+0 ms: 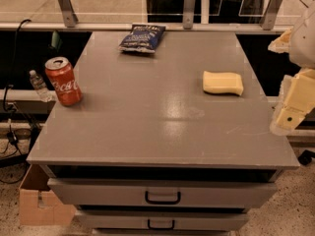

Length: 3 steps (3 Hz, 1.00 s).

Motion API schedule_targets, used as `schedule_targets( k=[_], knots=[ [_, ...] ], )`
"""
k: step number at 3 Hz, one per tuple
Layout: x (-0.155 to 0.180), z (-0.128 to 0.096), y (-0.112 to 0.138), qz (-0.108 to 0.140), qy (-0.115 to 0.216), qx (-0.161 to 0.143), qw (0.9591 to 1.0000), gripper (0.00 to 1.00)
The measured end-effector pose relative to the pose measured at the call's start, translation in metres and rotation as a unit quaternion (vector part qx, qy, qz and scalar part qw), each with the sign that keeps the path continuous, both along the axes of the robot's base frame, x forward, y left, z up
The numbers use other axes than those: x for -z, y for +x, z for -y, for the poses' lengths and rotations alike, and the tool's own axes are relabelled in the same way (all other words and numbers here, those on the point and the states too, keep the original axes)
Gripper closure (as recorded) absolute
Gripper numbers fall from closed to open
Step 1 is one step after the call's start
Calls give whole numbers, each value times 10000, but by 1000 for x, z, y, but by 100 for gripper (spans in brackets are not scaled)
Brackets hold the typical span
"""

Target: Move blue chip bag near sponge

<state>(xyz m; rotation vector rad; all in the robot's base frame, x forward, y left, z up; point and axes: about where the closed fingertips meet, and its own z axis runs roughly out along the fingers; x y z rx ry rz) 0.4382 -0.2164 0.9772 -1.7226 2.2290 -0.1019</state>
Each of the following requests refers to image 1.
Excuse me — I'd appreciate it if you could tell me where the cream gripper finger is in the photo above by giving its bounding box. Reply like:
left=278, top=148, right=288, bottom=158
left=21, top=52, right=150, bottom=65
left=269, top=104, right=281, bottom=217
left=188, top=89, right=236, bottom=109
left=270, top=68, right=315, bottom=136
left=268, top=29, right=292, bottom=53

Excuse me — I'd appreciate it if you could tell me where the black caster wheel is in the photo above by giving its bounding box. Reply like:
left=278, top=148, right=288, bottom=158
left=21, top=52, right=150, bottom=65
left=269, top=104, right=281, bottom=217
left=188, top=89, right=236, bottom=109
left=298, top=149, right=315, bottom=165

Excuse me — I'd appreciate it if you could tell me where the upper grey drawer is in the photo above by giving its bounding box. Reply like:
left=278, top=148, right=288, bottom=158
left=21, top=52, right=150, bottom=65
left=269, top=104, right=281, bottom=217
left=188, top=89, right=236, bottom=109
left=48, top=178, right=277, bottom=208

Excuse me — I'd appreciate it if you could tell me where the black cable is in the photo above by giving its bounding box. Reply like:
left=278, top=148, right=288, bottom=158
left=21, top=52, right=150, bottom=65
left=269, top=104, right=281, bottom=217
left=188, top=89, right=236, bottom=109
left=0, top=18, right=42, bottom=185

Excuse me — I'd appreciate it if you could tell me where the middle metal bracket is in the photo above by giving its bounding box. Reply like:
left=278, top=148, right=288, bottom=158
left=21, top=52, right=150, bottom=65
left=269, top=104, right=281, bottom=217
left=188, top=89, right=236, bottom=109
left=182, top=0, right=196, bottom=30

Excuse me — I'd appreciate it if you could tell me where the grey drawer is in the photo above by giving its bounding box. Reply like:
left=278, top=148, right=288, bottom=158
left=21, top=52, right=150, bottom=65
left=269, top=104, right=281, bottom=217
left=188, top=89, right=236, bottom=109
left=76, top=210, right=248, bottom=231
left=48, top=178, right=277, bottom=208

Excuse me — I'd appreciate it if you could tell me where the clear plastic water bottle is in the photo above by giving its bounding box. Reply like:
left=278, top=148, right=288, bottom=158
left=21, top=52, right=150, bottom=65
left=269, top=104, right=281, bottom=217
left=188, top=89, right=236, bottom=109
left=30, top=70, right=52, bottom=102

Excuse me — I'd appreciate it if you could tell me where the blue chip bag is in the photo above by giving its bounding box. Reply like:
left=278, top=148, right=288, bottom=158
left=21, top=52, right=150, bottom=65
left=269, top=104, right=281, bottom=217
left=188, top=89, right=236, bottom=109
left=118, top=25, right=165, bottom=54

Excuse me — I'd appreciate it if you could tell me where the red Coca-Cola can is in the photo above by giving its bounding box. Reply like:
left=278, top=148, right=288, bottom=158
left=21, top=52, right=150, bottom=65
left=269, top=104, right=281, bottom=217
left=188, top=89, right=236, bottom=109
left=45, top=57, right=82, bottom=106

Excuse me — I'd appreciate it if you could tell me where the yellow sponge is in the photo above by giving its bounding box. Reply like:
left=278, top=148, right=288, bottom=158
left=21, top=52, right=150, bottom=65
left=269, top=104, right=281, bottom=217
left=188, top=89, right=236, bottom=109
left=203, top=71, right=244, bottom=96

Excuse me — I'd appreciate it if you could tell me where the left metal bracket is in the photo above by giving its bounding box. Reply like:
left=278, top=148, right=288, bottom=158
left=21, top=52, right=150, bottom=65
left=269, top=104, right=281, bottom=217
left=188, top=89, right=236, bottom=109
left=58, top=0, right=78, bottom=28

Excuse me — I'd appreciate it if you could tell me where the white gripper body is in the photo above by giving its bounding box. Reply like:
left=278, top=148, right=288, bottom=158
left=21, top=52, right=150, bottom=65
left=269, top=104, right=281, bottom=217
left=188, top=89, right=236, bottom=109
left=288, top=3, right=315, bottom=69

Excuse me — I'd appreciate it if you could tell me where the grey drawer cabinet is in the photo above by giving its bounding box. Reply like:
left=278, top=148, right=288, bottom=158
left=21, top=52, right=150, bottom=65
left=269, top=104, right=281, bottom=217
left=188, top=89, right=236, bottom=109
left=29, top=31, right=298, bottom=236

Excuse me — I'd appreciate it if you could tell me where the cardboard box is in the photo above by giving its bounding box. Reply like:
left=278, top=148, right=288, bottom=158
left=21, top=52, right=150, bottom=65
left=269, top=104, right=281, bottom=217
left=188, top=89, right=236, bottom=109
left=19, top=165, right=76, bottom=226

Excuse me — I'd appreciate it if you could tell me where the lower grey drawer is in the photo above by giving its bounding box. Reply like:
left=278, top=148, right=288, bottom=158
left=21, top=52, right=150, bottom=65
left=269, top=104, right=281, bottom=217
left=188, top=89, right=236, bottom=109
left=76, top=210, right=248, bottom=231

